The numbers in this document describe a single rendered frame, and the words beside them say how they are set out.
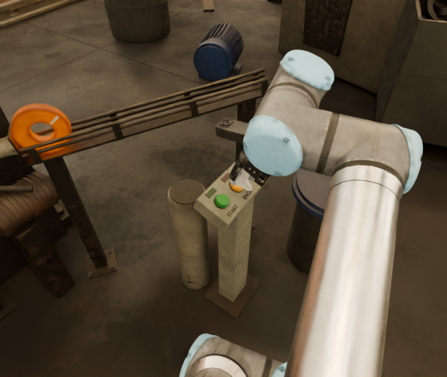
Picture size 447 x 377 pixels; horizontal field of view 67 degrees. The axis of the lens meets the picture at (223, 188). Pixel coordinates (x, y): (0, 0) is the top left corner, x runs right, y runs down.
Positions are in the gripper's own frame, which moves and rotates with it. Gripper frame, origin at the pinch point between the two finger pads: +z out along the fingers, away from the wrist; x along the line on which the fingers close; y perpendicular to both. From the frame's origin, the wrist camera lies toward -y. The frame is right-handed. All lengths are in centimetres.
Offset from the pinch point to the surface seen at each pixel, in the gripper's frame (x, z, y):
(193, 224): -0.4, 31.0, -4.1
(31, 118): -15, 14, -55
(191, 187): 5.5, 23.4, -11.7
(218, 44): 143, 72, -83
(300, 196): 31.0, 24.1, 17.9
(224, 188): 3.9, 10.5, -1.8
